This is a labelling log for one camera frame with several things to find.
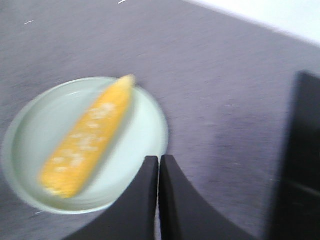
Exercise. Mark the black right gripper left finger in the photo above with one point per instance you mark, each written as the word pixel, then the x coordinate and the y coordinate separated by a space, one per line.
pixel 132 215

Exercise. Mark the speckled yellow corn cob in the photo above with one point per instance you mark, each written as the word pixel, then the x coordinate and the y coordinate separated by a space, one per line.
pixel 73 163

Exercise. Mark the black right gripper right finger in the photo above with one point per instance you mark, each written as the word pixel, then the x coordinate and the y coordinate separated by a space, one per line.
pixel 183 212

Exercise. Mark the black induction cooktop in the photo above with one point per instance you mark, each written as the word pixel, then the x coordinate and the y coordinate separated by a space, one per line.
pixel 296 206

